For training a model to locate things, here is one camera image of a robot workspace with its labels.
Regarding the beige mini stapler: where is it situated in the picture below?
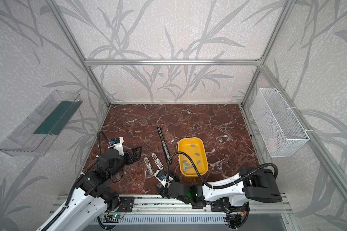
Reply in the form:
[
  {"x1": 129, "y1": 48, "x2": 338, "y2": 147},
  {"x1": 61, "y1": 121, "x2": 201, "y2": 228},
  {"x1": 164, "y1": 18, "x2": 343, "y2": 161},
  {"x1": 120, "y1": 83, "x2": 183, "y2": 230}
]
[{"x1": 144, "y1": 157, "x2": 154, "y2": 176}]

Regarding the black metal stapler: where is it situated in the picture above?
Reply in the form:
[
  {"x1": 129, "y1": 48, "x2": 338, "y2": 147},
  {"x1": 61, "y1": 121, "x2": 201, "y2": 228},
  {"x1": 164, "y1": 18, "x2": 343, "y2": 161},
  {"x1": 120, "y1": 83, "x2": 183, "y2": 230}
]
[{"x1": 157, "y1": 127, "x2": 172, "y2": 165}]

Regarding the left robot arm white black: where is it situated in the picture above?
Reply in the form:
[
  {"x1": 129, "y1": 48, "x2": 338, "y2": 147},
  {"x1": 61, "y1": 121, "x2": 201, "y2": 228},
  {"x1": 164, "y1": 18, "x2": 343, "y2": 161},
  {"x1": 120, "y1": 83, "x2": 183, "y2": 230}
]
[{"x1": 39, "y1": 137, "x2": 142, "y2": 231}]

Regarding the yellow plastic tray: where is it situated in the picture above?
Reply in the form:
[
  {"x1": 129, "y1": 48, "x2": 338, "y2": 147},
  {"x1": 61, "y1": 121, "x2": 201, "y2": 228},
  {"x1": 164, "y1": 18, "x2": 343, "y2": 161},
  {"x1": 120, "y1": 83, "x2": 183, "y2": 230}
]
[{"x1": 178, "y1": 137, "x2": 209, "y2": 178}]

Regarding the green circuit board left base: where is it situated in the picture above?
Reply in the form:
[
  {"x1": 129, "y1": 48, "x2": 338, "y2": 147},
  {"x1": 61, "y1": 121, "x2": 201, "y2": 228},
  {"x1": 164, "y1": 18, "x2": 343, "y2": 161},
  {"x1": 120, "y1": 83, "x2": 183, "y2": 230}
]
[{"x1": 103, "y1": 214, "x2": 125, "y2": 223}]

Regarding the circuit board right base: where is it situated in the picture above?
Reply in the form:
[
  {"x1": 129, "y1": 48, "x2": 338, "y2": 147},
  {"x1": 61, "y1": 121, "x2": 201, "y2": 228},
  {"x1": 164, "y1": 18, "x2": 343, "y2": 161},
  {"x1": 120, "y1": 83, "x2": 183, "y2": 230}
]
[{"x1": 224, "y1": 213, "x2": 248, "y2": 230}]

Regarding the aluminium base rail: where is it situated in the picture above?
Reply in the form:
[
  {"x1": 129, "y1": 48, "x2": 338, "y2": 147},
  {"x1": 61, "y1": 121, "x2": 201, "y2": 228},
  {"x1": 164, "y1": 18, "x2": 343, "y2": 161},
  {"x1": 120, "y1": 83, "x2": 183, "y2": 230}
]
[{"x1": 50, "y1": 194, "x2": 293, "y2": 216}]

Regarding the clear plastic wall bin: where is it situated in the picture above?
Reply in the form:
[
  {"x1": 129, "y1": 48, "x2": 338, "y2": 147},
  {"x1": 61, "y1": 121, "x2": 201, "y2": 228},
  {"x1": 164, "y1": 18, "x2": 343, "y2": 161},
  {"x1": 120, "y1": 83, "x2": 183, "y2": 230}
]
[{"x1": 0, "y1": 90, "x2": 83, "y2": 157}]

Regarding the white wire mesh basket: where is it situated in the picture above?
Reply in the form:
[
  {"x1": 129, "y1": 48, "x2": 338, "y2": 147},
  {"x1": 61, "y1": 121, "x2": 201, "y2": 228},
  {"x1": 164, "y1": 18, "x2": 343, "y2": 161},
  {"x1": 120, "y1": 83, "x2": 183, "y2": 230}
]
[{"x1": 251, "y1": 88, "x2": 309, "y2": 157}]

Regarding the aluminium frame back crossbar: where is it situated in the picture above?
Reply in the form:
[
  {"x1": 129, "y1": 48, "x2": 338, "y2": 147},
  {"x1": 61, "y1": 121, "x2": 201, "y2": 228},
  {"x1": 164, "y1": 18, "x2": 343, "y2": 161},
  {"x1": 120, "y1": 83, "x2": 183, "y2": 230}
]
[{"x1": 85, "y1": 59, "x2": 261, "y2": 66}]

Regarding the aluminium frame corner post left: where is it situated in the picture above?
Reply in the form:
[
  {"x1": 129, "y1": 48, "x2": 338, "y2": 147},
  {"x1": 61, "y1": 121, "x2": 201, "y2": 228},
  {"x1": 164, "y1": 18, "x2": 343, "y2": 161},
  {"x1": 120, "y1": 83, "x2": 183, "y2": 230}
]
[{"x1": 45, "y1": 0, "x2": 111, "y2": 107}]

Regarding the aluminium frame corner post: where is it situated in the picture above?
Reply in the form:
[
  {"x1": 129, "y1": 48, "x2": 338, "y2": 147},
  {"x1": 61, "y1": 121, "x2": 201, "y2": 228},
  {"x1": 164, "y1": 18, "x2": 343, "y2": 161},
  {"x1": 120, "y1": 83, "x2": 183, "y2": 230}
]
[
  {"x1": 241, "y1": 0, "x2": 296, "y2": 108},
  {"x1": 45, "y1": 0, "x2": 111, "y2": 107}
]

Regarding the aluminium frame corner post right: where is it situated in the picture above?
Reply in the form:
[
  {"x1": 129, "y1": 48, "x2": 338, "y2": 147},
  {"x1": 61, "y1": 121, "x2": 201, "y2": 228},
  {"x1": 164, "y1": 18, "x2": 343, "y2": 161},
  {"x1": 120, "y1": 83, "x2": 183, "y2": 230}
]
[{"x1": 241, "y1": 0, "x2": 296, "y2": 108}]

